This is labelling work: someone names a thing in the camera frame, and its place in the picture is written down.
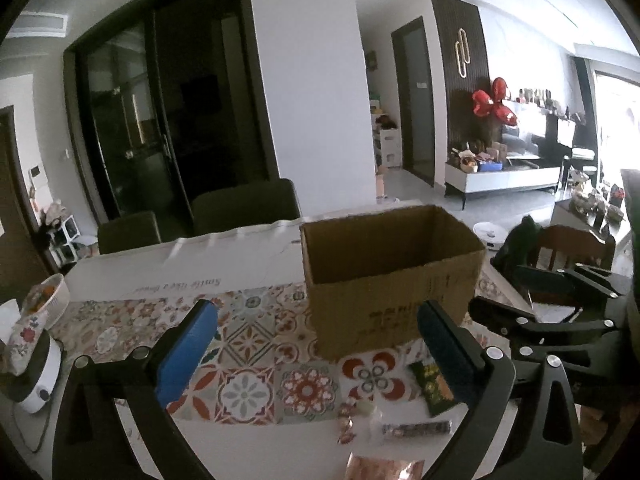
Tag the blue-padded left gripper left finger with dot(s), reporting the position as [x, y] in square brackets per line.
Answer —
[90, 441]

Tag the patterned tile table runner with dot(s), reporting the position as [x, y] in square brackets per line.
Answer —
[262, 366]

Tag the white tv cabinet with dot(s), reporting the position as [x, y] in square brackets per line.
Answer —
[523, 176]

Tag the dark long snack bar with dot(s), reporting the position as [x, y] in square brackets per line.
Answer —
[388, 431]

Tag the red balloon decoration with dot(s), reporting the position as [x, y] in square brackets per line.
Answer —
[491, 103]

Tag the rose gold biscuit packet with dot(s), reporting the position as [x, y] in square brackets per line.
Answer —
[371, 468]

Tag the pale green pastry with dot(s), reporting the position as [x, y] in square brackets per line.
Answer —
[369, 411]

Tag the dark dining chair left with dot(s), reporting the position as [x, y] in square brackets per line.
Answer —
[130, 232]

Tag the dark dining chair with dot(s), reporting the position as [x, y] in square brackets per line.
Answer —
[130, 232]
[250, 204]

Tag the black cloth on chair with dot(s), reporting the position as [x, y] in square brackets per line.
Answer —
[518, 248]

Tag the wooden chair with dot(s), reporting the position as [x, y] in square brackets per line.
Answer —
[562, 247]

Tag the white round appliance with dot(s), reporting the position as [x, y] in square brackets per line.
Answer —
[32, 390]

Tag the white basket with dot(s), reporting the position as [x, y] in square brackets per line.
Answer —
[47, 300]

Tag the green chip packet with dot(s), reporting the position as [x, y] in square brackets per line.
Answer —
[433, 387]

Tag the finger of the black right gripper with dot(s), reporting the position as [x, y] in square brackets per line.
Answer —
[502, 319]
[580, 284]

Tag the floral fabric pouch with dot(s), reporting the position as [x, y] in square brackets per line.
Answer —
[24, 337]

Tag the dark dining chair right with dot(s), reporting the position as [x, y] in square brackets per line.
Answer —
[250, 204]

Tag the brown cardboard box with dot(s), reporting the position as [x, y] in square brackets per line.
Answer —
[367, 275]

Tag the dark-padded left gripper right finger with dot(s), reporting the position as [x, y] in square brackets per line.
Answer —
[543, 442]

